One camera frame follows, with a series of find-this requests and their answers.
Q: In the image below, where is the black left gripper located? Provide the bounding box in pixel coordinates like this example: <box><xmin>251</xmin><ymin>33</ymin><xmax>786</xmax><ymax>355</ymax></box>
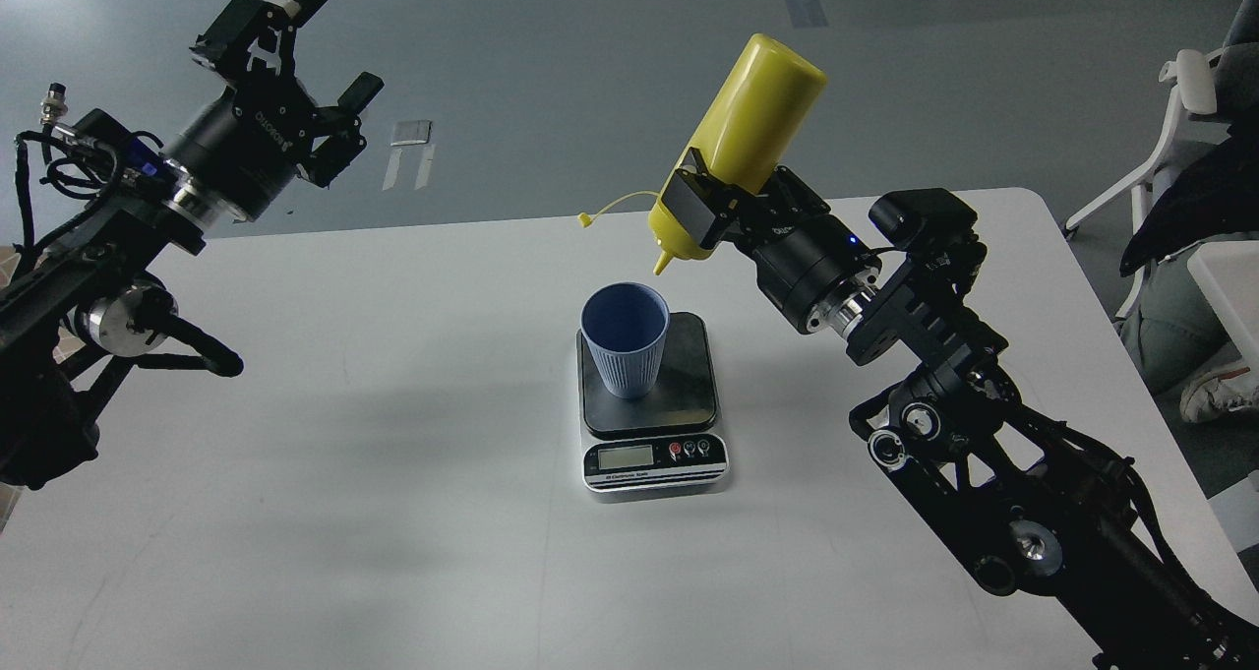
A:
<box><xmin>162</xmin><ymin>0</ymin><xmax>384</xmax><ymax>222</ymax></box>

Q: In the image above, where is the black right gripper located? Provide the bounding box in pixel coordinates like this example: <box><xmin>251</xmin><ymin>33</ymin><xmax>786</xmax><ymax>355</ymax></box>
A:
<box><xmin>656</xmin><ymin>149</ymin><xmax>883</xmax><ymax>335</ymax></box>

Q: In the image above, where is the yellow squeeze bottle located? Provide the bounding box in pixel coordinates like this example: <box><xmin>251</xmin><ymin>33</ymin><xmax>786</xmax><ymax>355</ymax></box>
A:
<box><xmin>648</xmin><ymin>33</ymin><xmax>828</xmax><ymax>275</ymax></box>

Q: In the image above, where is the blue ribbed cup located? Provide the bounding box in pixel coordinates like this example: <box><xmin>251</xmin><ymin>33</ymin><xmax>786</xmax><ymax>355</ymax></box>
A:
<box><xmin>579</xmin><ymin>281</ymin><xmax>671</xmax><ymax>399</ymax></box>

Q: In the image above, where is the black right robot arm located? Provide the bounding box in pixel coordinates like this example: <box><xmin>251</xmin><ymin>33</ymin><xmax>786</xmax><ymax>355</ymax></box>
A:
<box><xmin>660</xmin><ymin>149</ymin><xmax>1256</xmax><ymax>669</ymax></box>

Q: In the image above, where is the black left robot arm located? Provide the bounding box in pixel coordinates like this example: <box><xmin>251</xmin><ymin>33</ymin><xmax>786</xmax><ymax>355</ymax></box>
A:
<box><xmin>1</xmin><ymin>0</ymin><xmax>384</xmax><ymax>490</ymax></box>

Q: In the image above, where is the digital kitchen scale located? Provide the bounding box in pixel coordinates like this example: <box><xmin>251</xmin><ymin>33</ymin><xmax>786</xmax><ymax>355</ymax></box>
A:
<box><xmin>575</xmin><ymin>312</ymin><xmax>730</xmax><ymax>497</ymax></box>

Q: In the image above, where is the grey floor plate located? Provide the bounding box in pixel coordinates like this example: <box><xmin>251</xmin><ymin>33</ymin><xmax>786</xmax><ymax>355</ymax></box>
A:
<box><xmin>390</xmin><ymin>118</ymin><xmax>433</xmax><ymax>149</ymax></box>

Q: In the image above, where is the beige checkered cloth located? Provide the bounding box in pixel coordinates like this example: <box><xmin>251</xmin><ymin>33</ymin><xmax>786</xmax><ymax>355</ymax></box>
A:
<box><xmin>0</xmin><ymin>246</ymin><xmax>23</xmax><ymax>531</ymax></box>

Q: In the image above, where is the white office chair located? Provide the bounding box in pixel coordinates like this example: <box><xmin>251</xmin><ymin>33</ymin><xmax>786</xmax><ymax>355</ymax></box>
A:
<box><xmin>1063</xmin><ymin>0</ymin><xmax>1259</xmax><ymax>327</ymax></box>

